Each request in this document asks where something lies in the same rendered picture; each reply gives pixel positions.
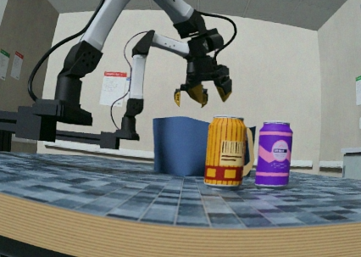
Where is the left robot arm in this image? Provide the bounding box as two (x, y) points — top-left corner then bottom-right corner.
(115, 30), (195, 136)

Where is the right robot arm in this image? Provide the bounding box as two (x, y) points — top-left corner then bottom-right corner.
(35, 0), (224, 116)

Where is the purple drink can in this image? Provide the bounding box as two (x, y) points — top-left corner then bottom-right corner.
(255, 120), (293, 190)

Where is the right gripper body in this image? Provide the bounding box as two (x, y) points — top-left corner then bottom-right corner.
(185, 54), (232, 97)

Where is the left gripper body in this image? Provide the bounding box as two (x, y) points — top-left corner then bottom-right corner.
(175, 75), (208, 101)

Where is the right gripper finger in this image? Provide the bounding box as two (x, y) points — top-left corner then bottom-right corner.
(188, 83), (203, 103)
(216, 86), (232, 102)

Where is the yellow striped drink can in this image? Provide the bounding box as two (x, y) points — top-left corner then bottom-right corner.
(204, 115), (247, 191)

